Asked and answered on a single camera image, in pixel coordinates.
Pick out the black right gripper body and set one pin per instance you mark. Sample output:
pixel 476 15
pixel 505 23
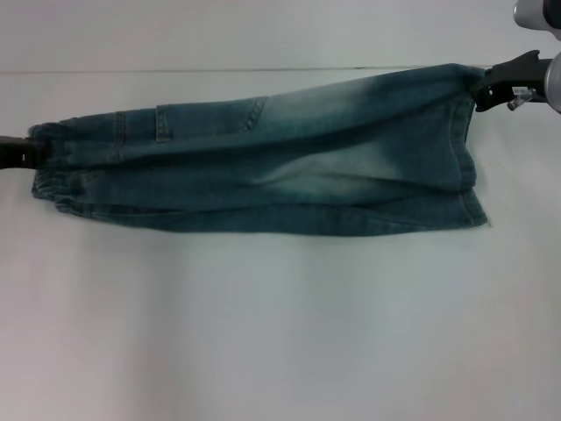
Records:
pixel 521 79

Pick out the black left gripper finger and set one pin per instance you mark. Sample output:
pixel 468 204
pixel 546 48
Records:
pixel 19 160
pixel 19 144

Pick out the blue denim shorts with embroidery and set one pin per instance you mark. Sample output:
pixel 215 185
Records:
pixel 271 166

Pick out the silver right wrist connector plug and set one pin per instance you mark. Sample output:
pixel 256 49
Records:
pixel 517 102

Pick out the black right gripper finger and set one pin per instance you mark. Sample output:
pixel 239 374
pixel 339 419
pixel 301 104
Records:
pixel 513 61
pixel 488 98

